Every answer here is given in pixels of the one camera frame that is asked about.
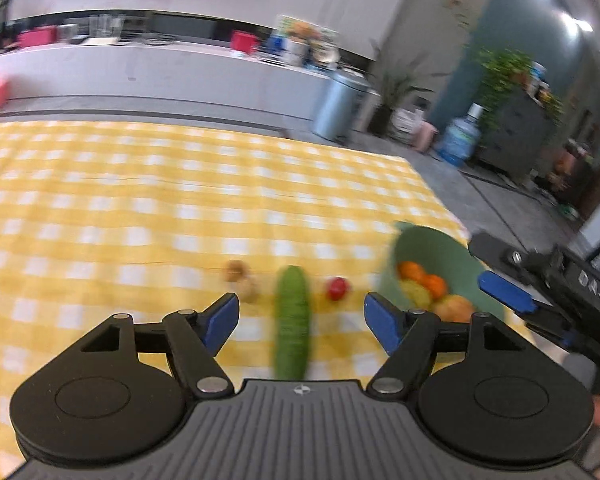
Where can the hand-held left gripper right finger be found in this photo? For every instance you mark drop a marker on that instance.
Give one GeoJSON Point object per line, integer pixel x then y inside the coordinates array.
{"type": "Point", "coordinates": [382, 322]}

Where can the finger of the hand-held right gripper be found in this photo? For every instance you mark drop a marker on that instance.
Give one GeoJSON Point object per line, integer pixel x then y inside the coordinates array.
{"type": "Point", "coordinates": [505, 290]}
{"type": "Point", "coordinates": [510, 257]}

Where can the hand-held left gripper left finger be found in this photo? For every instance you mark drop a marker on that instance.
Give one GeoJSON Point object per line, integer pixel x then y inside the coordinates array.
{"type": "Point", "coordinates": [222, 322]}

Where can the green bowl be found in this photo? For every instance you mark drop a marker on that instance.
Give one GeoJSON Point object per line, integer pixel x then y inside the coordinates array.
{"type": "Point", "coordinates": [430, 245]}

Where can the yellow lemon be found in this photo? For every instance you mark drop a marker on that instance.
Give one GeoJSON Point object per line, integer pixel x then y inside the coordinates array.
{"type": "Point", "coordinates": [414, 294]}

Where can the large yellowish orange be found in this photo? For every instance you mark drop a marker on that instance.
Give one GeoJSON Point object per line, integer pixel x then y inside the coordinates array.
{"type": "Point", "coordinates": [455, 307]}

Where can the red tomato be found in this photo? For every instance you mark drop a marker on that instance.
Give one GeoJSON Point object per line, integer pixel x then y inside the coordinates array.
{"type": "Point", "coordinates": [338, 289]}

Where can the green cucumber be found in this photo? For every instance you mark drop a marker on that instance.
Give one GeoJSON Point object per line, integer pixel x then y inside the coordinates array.
{"type": "Point", "coordinates": [291, 315]}

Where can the dark grey drawer cabinet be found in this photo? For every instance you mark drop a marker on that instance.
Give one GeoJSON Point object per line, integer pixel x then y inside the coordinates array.
{"type": "Point", "coordinates": [517, 140]}

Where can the blue water bottle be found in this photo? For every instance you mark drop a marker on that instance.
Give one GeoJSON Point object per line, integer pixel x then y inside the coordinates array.
{"type": "Point", "coordinates": [459, 137]}

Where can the pink pot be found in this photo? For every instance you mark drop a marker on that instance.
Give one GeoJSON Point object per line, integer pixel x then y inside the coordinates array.
{"type": "Point", "coordinates": [425, 137]}

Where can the yellow checkered tablecloth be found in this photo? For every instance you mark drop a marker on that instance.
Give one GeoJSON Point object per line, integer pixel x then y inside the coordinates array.
{"type": "Point", "coordinates": [130, 200]}

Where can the white pot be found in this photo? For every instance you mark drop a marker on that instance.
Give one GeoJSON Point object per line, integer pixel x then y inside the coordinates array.
{"type": "Point", "coordinates": [405, 122]}

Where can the potted plant in black pot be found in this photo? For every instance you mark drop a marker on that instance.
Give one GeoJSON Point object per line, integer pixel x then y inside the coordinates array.
{"type": "Point", "coordinates": [382, 120]}

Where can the green trailing plant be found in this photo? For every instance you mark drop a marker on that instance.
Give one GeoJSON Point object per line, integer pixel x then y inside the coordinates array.
{"type": "Point", "coordinates": [505, 70]}

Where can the grey blue trash can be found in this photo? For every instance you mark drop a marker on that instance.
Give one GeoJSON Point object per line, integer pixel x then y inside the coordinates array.
{"type": "Point", "coordinates": [340, 107]}

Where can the grey television cabinet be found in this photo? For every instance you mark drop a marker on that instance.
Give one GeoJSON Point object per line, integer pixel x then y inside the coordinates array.
{"type": "Point", "coordinates": [155, 75]}

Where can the red box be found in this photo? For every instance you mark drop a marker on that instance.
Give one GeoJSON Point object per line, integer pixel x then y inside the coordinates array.
{"type": "Point", "coordinates": [243, 42]}

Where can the colourful printed box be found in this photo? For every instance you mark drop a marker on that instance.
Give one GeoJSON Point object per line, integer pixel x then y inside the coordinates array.
{"type": "Point", "coordinates": [307, 40]}

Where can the clear glass jars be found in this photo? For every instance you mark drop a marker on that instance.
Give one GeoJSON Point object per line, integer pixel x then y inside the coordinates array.
{"type": "Point", "coordinates": [105, 27]}

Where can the pink box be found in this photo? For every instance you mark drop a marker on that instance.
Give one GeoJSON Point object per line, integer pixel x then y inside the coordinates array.
{"type": "Point", "coordinates": [37, 37]}

